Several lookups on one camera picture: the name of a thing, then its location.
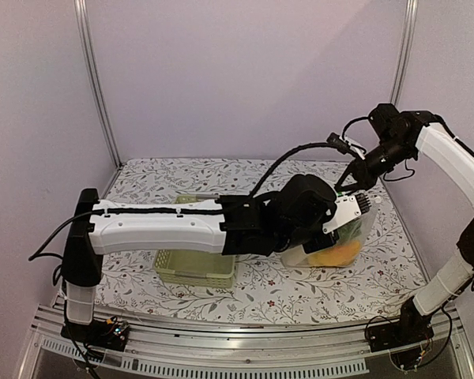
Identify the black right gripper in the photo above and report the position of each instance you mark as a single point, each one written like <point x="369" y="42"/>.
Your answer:
<point x="366" y="180"/>

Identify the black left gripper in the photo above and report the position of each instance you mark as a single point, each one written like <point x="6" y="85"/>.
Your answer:
<point x="323" y="243"/>

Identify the clear zip top bag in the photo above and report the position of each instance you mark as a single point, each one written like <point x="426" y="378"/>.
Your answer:
<point x="367" y="223"/>

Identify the white green bok choy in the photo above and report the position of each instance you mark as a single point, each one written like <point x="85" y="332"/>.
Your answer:
<point x="297" y="257"/>

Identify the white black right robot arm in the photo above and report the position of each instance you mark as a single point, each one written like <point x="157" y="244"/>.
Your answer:
<point x="406" y="135"/>

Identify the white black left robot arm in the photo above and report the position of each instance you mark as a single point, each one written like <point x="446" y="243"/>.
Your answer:
<point x="229" y="225"/>

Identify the floral patterned table mat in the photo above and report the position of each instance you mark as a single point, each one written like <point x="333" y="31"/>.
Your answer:
<point x="383" y="275"/>

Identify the pale green plastic basket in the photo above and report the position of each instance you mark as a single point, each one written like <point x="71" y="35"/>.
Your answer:
<point x="195" y="268"/>

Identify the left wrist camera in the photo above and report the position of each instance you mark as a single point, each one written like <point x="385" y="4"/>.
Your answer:
<point x="349" y="208"/>

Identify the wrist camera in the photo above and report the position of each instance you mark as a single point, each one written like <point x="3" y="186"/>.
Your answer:
<point x="349" y="208"/>
<point x="344" y="147"/>

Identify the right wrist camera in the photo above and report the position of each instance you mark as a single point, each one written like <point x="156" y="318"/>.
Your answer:
<point x="344" y="147"/>

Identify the right aluminium frame post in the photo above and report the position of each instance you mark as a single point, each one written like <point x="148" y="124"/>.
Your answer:
<point x="404" y="54"/>

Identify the aluminium frame post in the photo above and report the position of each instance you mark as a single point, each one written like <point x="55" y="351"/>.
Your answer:
<point x="404" y="54"/>
<point x="83" y="24"/>

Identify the aluminium front rail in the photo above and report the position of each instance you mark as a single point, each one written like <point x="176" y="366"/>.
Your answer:
<point x="167" y="347"/>

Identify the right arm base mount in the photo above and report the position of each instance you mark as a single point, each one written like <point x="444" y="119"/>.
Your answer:
<point x="411" y="327"/>

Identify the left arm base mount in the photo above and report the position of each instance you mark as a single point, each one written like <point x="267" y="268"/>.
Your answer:
<point x="111" y="334"/>

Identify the left aluminium frame post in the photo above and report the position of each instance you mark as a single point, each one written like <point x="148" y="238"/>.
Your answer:
<point x="83" y="24"/>

